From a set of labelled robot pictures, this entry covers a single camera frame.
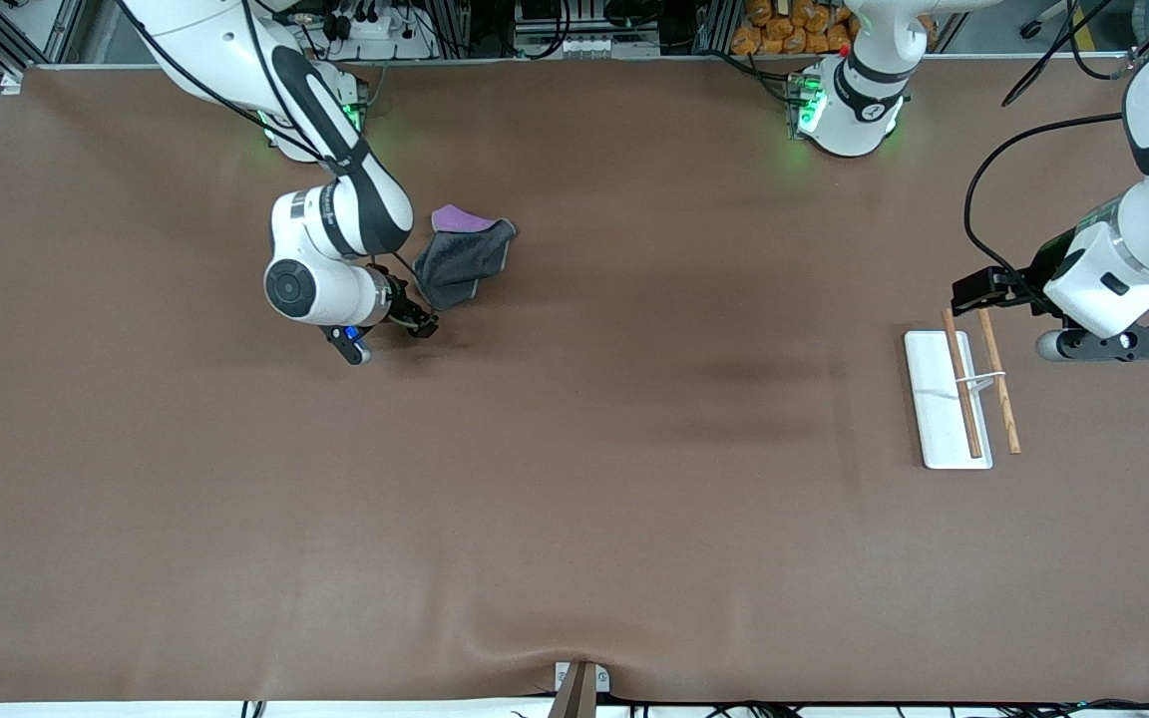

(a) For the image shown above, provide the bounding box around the grey and purple towel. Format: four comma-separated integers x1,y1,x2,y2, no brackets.
413,204,518,312

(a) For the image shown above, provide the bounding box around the white rack with wooden rods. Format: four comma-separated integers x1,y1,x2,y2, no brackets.
903,306,1022,471

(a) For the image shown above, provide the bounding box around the brown table cover mat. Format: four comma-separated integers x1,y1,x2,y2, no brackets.
0,58,1149,705

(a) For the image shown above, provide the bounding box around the pile of orange objects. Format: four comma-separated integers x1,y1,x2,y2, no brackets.
731,0,860,57

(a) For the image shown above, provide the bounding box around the white connector block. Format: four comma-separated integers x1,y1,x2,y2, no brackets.
551,35,663,61

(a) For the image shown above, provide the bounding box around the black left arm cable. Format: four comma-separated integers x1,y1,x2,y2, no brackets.
963,112,1149,302

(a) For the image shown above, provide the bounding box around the metal table clamp bracket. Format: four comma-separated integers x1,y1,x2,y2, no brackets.
547,660,613,718

